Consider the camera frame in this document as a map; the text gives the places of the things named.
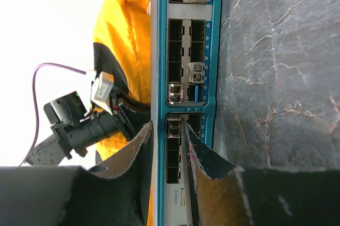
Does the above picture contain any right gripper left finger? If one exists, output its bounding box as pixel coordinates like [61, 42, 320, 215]
[61, 122, 154, 225]

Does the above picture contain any dark blue network switch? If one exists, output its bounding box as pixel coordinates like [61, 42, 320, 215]
[151, 0, 222, 225]

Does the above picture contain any orange mickey mouse cloth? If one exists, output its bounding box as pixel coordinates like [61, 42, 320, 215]
[92, 0, 155, 226]

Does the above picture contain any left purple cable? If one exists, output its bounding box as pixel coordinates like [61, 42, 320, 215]
[18, 62, 87, 167]

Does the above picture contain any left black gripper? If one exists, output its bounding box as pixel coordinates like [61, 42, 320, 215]
[88, 90, 149, 141]

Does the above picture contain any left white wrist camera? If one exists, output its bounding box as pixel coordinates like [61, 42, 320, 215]
[91, 72, 114, 115]

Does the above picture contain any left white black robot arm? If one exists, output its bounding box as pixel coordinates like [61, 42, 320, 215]
[24, 91, 150, 166]

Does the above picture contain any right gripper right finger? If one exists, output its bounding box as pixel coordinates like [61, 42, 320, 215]
[182, 123, 254, 225]

